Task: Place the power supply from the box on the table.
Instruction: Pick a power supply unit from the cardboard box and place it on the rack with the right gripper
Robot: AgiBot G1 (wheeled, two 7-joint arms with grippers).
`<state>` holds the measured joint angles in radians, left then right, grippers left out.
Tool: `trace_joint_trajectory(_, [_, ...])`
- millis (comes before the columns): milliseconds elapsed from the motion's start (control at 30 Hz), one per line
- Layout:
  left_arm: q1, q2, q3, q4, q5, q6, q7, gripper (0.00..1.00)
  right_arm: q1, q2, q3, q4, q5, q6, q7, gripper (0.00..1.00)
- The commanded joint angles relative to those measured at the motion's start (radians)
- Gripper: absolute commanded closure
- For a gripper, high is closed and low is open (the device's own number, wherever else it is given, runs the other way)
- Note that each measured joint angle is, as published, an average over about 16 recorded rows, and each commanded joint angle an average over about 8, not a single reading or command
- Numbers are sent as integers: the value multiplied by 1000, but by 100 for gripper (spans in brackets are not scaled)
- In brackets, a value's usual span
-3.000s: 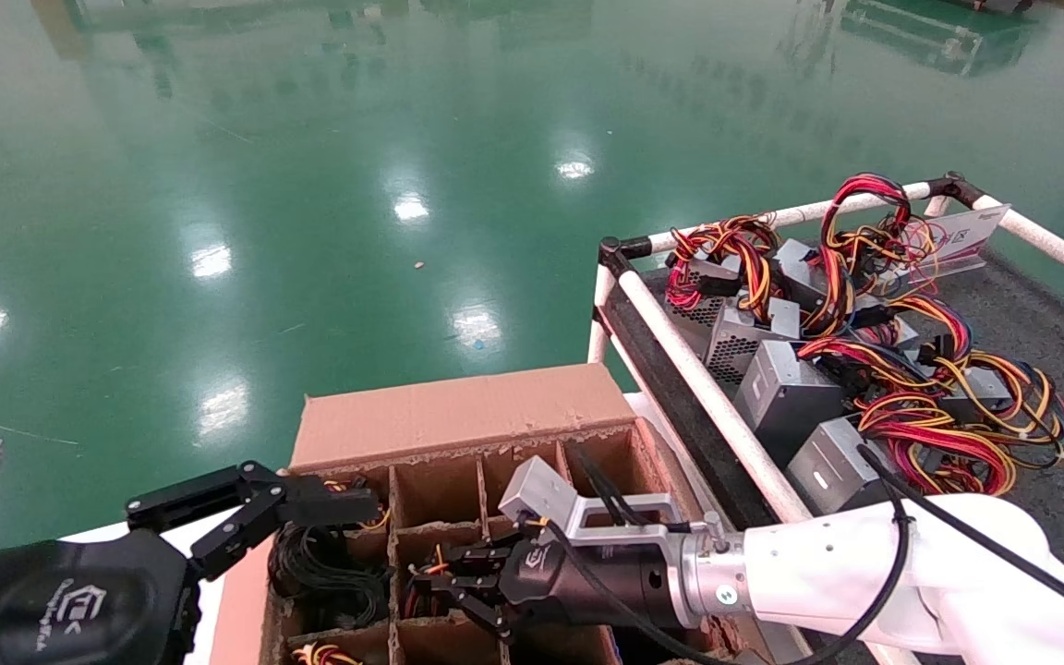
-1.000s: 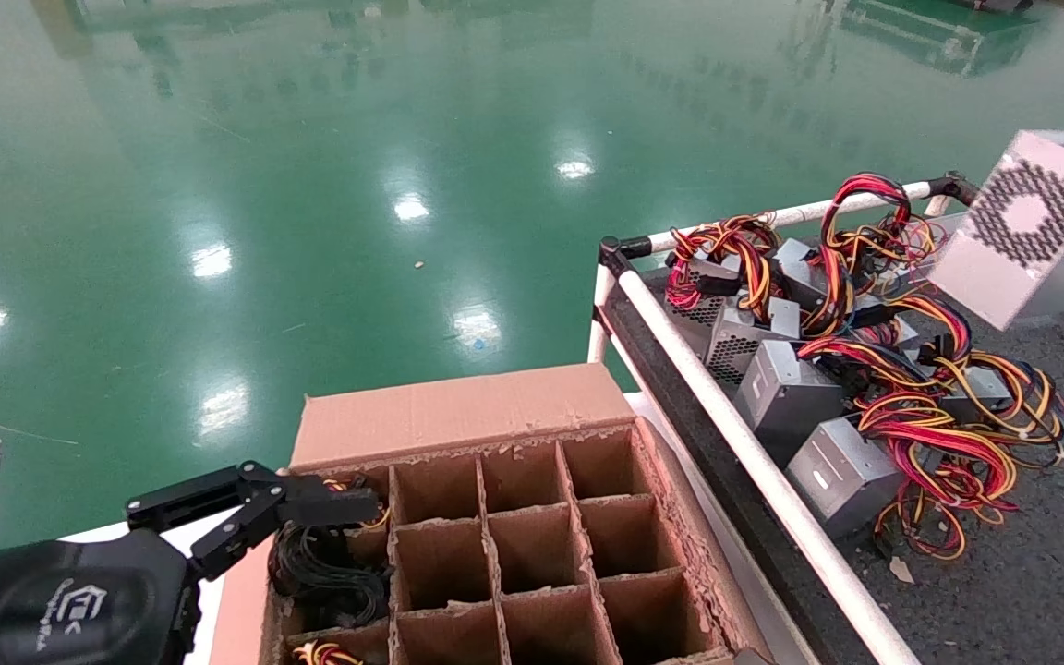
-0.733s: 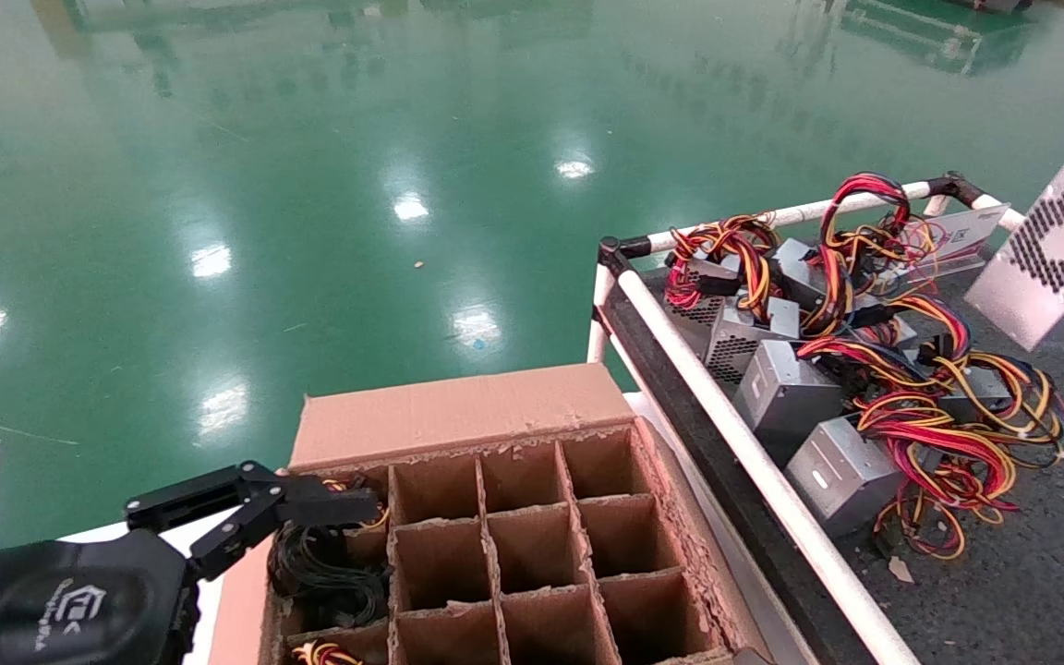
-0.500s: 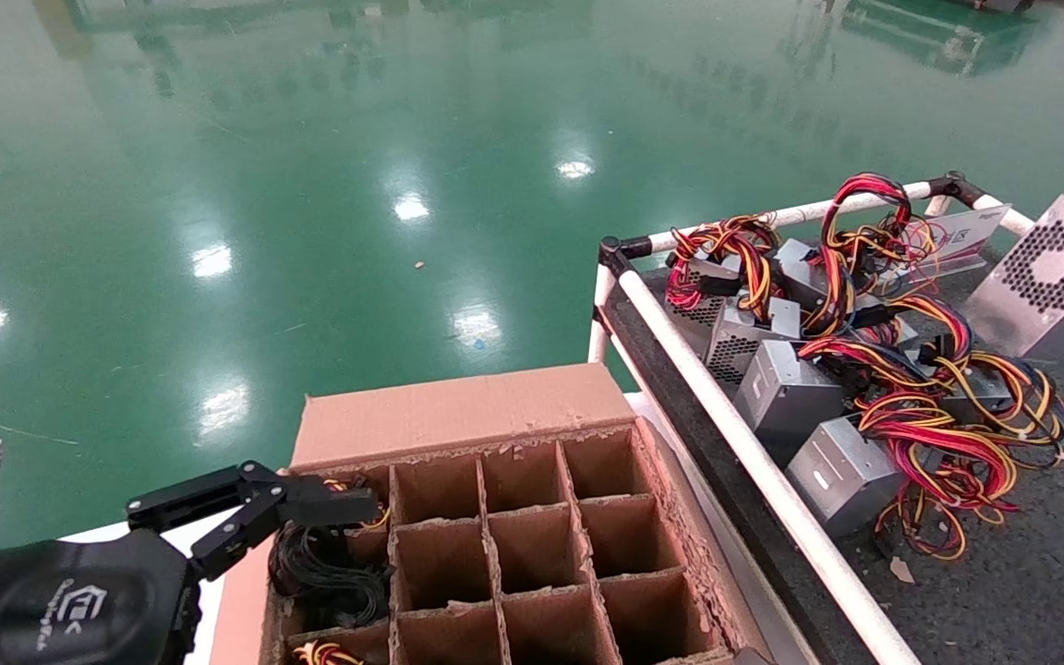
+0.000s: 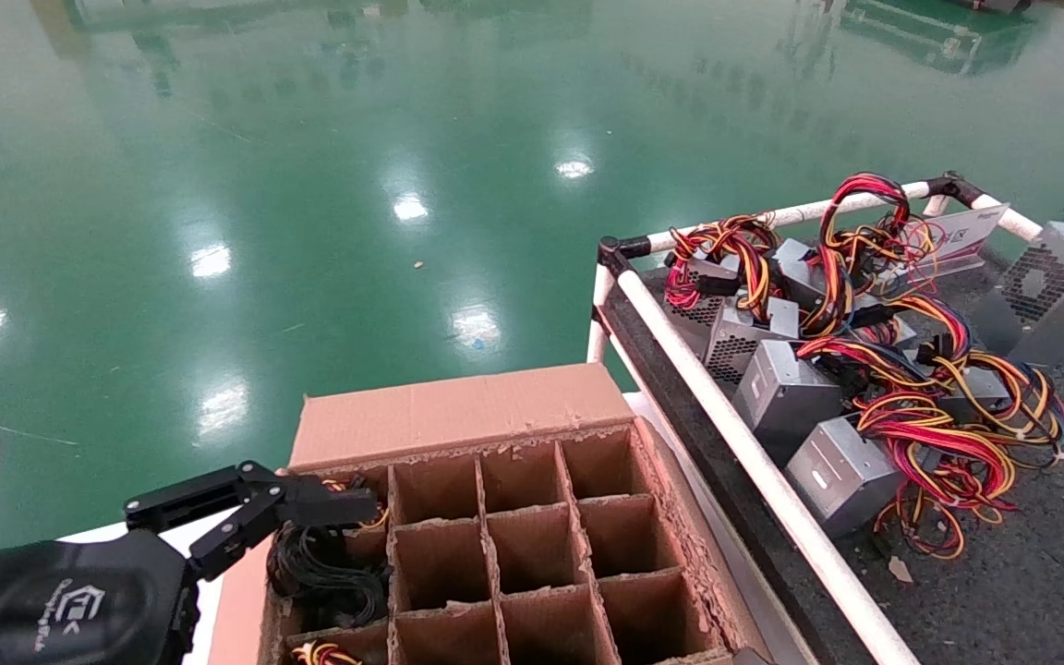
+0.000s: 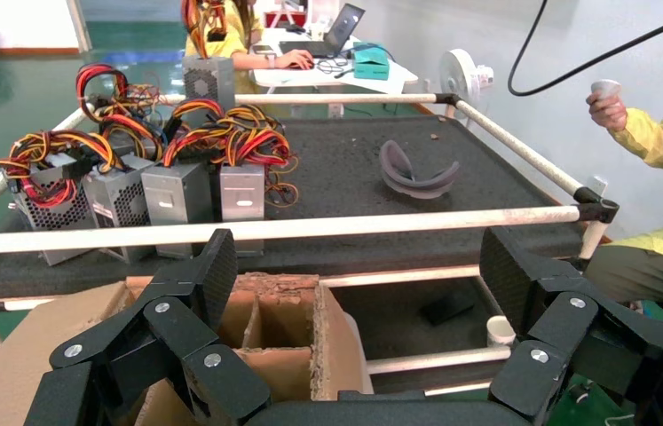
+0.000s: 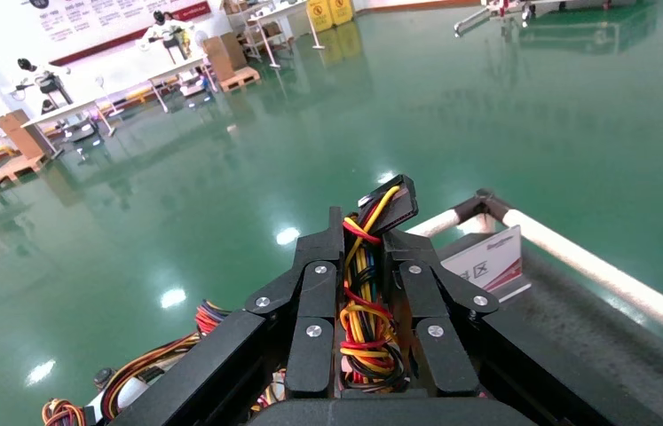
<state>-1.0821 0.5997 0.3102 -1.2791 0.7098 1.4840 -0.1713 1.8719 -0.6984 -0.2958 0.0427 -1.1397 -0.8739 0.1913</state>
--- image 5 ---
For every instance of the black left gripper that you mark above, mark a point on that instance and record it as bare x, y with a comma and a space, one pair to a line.
61, 600

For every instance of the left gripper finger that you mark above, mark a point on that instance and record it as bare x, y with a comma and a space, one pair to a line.
329, 506

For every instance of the cardboard box with dividers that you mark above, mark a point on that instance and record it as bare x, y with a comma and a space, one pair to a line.
458, 416

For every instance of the black pipe corner joint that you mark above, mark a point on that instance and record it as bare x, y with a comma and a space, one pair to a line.
955, 187
620, 251

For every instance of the dark mesh power supply unit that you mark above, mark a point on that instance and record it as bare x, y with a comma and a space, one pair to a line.
694, 314

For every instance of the silver mesh power supply unit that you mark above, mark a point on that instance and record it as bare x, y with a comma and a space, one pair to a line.
740, 346

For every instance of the larger cardboard scrap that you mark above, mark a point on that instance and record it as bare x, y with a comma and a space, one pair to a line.
900, 570

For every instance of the small silver power supply unit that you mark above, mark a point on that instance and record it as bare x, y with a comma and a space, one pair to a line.
901, 332

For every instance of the black cart mat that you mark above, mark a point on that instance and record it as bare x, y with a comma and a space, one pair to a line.
1003, 600

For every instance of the clear acrylic sign holder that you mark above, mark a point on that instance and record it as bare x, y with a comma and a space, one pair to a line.
957, 235

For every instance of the white pipe cart frame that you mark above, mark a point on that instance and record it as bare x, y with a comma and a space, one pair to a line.
680, 351

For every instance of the green background machine frame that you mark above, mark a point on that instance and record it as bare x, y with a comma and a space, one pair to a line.
938, 37

